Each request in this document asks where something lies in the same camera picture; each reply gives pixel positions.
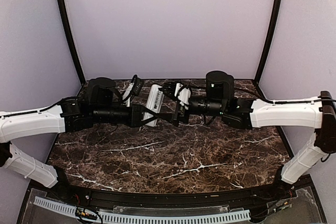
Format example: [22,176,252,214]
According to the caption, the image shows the white remote control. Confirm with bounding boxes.
[143,84,164,127]

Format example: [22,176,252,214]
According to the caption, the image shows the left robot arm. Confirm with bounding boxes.
[1,76,162,201]

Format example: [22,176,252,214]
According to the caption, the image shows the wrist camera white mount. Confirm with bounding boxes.
[122,74,144,107]
[159,82,192,110]

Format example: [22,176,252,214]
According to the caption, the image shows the black front rail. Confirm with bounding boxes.
[28,175,313,210]

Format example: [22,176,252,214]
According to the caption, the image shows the black frame post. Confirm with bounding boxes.
[254,0,281,85]
[57,0,86,85]

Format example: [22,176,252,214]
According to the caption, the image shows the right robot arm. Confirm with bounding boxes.
[159,70,335,200]

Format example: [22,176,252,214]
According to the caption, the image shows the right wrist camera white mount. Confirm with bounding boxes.
[159,82,192,110]

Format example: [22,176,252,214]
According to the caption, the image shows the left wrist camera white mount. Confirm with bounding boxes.
[122,74,144,107]

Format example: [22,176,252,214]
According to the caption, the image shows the white slotted cable duct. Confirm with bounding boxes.
[34,196,250,223]

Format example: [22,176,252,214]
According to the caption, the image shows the right black frame post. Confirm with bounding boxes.
[254,0,281,85]

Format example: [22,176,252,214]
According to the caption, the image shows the left black frame post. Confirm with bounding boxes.
[57,0,86,85]

